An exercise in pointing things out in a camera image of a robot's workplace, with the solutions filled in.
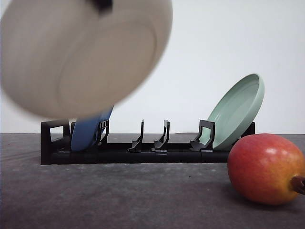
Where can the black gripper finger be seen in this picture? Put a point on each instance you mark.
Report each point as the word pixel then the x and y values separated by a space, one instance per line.
pixel 103 5

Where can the white plate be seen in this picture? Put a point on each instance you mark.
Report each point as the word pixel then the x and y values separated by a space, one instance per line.
pixel 65 59

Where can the red pomegranate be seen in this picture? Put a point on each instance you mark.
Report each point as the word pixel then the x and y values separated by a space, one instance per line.
pixel 267 169

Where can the blue plate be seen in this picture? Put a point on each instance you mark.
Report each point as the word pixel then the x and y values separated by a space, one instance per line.
pixel 84 130

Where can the mint green plate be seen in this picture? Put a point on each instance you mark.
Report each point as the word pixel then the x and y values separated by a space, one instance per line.
pixel 235 110

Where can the black dish rack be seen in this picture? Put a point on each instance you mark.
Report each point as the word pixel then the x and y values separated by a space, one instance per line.
pixel 56 146

